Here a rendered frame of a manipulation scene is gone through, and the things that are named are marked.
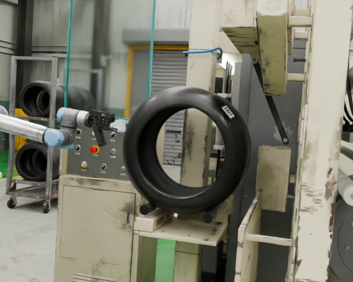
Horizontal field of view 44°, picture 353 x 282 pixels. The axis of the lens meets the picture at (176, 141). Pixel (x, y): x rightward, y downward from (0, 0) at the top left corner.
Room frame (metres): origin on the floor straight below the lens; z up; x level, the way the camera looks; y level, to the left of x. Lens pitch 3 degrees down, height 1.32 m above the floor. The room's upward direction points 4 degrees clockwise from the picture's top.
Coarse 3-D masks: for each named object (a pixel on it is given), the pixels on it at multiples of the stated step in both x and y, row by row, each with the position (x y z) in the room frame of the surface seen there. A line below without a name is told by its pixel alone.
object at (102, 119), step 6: (90, 114) 2.05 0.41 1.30; (96, 114) 2.04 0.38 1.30; (102, 114) 2.04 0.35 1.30; (108, 114) 2.01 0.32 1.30; (114, 114) 2.07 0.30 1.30; (90, 120) 2.05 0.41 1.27; (96, 120) 2.04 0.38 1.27; (102, 120) 2.03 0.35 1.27; (108, 120) 2.02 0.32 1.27; (114, 120) 2.07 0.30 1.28; (90, 126) 2.07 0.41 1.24; (102, 126) 2.01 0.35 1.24
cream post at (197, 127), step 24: (192, 0) 2.22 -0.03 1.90; (216, 0) 2.19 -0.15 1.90; (192, 24) 2.21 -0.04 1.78; (216, 24) 2.22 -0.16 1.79; (192, 48) 2.21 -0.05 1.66; (192, 72) 2.21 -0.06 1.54; (192, 120) 2.21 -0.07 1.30; (192, 144) 2.20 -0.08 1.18; (192, 168) 2.20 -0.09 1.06; (192, 216) 2.20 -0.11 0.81; (192, 264) 2.19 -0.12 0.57
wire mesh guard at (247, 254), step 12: (252, 204) 1.66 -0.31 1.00; (252, 216) 1.67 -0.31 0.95; (240, 228) 1.28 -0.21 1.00; (252, 228) 1.73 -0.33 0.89; (240, 240) 1.27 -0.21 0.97; (240, 252) 1.27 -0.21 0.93; (252, 252) 1.84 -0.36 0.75; (240, 264) 1.27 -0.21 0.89; (252, 264) 1.86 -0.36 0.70; (240, 276) 1.27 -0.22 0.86; (252, 276) 1.96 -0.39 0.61
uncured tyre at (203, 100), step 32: (160, 96) 1.87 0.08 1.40; (192, 96) 1.83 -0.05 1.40; (128, 128) 1.91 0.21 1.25; (160, 128) 2.15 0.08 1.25; (224, 128) 1.79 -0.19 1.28; (128, 160) 1.90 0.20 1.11; (224, 160) 1.78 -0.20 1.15; (160, 192) 1.85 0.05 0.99; (192, 192) 2.09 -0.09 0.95; (224, 192) 1.80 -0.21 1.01
